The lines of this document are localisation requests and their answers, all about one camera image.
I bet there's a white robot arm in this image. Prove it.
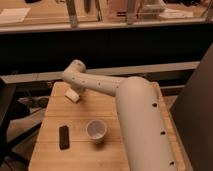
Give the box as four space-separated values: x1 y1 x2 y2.
62 60 178 171

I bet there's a white sponge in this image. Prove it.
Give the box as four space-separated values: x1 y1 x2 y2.
65 89 80 103

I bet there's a black rectangular sponge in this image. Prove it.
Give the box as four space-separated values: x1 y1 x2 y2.
59 126 69 150

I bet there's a white paper cup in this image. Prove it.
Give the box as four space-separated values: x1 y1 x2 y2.
85 120 107 144

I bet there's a wooden table board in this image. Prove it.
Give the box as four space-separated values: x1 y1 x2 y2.
28 81 186 171

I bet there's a black chair left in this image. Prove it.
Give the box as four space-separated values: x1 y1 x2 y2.
0 78 41 166

